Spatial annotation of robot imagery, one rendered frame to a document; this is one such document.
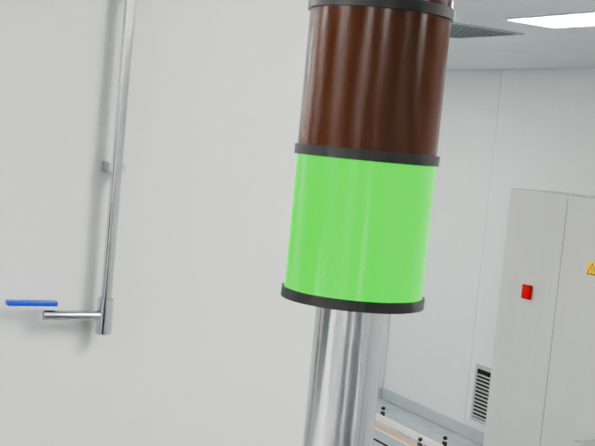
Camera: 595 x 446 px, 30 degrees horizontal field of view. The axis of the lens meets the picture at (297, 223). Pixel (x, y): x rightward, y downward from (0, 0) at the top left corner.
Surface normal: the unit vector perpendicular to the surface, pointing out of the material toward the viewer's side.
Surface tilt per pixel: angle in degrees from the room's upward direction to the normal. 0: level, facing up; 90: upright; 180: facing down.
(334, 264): 90
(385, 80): 90
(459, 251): 90
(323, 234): 90
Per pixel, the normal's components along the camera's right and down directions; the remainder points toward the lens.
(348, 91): -0.37, 0.04
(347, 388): 0.10, 0.08
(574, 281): -0.88, -0.05
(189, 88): 0.47, 0.11
